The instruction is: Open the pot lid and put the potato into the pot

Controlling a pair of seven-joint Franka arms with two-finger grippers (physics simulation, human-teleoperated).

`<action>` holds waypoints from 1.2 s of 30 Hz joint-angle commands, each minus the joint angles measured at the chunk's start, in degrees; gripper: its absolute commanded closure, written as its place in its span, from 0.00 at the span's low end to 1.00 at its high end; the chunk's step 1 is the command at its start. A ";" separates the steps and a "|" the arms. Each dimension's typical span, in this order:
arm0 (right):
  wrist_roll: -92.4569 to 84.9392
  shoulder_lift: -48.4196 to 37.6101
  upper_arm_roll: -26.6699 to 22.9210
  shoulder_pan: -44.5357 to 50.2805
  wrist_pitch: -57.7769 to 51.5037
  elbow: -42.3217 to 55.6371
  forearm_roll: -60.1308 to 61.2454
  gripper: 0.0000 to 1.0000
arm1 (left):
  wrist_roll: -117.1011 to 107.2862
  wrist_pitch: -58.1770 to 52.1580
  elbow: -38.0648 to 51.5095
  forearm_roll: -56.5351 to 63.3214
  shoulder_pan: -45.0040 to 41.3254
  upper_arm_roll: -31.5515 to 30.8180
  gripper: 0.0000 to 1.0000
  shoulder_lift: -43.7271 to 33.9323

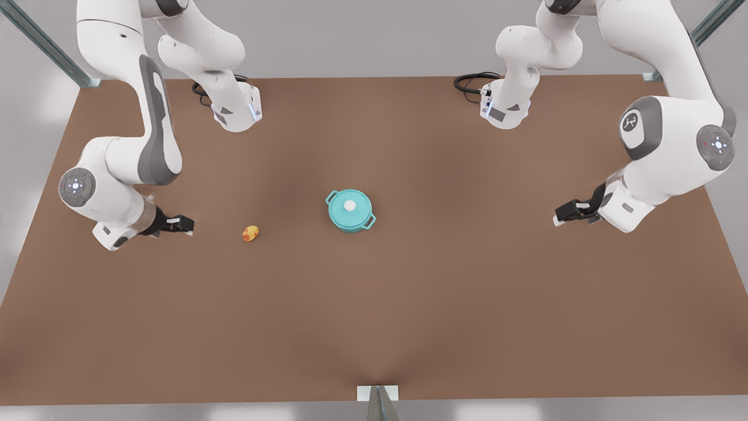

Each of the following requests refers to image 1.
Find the teal lid with white knob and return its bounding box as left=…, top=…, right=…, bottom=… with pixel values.
left=329, top=189, right=372, bottom=226

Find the teal pot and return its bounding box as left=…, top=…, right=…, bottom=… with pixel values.
left=325, top=189, right=376, bottom=234

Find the black cable loop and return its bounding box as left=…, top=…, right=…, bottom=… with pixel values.
left=192, top=75, right=250, bottom=106
left=454, top=72, right=502, bottom=105

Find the silver frame post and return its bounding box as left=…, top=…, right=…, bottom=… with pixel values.
left=357, top=385, right=401, bottom=421
left=642, top=0, right=746, bottom=82
left=0, top=0, right=101, bottom=89

